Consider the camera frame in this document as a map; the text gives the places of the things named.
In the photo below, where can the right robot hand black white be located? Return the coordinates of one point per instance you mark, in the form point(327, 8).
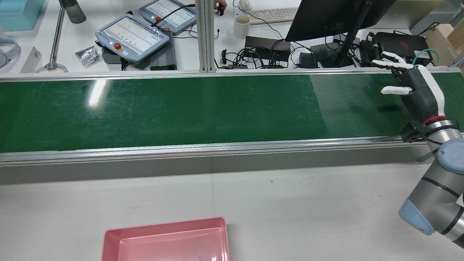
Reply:
point(422, 90)

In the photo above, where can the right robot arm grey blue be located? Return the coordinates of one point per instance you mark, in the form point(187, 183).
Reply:
point(435, 188)

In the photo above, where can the cardboard box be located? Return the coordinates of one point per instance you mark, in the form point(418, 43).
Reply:
point(447, 40)

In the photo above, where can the person hand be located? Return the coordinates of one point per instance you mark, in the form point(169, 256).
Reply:
point(220, 5)

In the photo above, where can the pink plastic box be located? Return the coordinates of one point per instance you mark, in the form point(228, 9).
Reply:
point(163, 239)

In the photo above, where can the grey box under pendant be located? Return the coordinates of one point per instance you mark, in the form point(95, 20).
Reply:
point(110, 56)

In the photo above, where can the small white card box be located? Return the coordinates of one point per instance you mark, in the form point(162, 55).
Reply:
point(30, 59)

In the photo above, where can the black mini computer red logo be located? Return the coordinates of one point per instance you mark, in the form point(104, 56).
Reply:
point(402, 41)

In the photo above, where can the small black power adapter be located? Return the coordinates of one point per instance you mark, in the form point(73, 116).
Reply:
point(308, 59)

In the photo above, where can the black monitor with stand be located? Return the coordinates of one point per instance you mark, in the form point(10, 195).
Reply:
point(326, 18)

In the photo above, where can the white keyboard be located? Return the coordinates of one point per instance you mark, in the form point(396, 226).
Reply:
point(275, 14)

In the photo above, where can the white mug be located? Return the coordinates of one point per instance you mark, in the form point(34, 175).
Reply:
point(241, 27)

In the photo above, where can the white computer mouse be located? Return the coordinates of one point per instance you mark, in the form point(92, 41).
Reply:
point(245, 4)

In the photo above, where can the large teach pendant red button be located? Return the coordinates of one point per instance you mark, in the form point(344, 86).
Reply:
point(132, 36)

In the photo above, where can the crumpled foil packet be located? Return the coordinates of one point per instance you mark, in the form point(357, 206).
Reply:
point(88, 56)

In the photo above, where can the dark grey bottle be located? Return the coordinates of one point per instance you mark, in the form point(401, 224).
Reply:
point(74, 11)

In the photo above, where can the metal rod stand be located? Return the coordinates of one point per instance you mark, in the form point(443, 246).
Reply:
point(56, 40)

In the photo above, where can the light blue plastic container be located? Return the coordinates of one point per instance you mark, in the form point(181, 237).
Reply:
point(18, 14)

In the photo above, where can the blue white headphones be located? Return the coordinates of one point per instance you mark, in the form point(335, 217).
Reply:
point(11, 47)

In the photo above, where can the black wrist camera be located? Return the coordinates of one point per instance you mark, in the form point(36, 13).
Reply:
point(411, 134)

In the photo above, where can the aluminium profile post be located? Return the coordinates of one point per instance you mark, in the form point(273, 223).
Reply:
point(205, 36)

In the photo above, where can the green conveyor belt aluminium frame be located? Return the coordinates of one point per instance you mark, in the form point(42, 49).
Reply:
point(181, 108)

